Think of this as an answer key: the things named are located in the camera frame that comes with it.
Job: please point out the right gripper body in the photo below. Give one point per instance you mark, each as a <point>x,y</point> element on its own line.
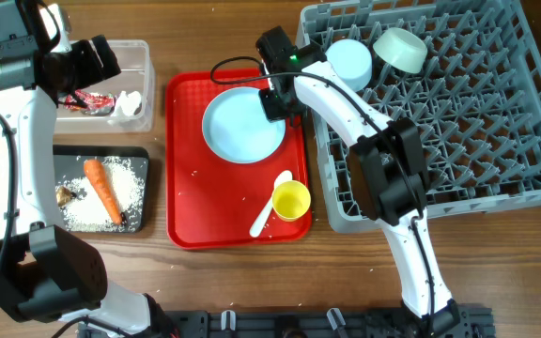
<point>277,107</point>

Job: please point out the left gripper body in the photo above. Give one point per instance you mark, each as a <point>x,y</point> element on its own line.
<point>80,69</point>

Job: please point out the red snack wrapper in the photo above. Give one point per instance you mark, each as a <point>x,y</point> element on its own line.
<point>87,103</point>

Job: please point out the white tissue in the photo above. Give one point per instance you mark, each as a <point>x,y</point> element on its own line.
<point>127,104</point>

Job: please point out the light blue plate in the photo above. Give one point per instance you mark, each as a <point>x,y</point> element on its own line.
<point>236,129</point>

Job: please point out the white plastic spoon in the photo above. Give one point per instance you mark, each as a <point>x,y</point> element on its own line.
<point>260,221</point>

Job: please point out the light blue bowl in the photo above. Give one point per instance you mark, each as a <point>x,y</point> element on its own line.
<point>352,62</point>

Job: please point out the yellow plastic cup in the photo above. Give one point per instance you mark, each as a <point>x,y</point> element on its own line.
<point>291,200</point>

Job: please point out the orange carrot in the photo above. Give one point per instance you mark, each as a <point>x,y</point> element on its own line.
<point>96,174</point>

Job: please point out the brown nut shell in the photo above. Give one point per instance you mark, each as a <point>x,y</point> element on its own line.
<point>64,196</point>

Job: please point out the pale green bowl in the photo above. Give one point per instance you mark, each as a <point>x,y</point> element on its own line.
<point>401,49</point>

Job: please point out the white rice pile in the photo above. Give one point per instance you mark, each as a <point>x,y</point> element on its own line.
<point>86,212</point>

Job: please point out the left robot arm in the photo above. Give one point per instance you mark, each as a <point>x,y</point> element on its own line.
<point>46,273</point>

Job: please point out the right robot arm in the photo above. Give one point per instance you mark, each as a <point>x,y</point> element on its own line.
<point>386,157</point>

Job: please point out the grey dishwasher rack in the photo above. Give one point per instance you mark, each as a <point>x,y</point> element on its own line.
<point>476,101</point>

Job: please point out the clear plastic bin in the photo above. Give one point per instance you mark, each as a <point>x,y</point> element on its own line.
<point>137,75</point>

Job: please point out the black plastic bin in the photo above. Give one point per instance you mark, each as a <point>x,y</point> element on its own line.
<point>134,152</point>

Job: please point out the red plastic tray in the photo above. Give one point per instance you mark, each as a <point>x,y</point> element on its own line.
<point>210,202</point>

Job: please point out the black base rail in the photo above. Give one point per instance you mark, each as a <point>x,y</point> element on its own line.
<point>474,322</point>

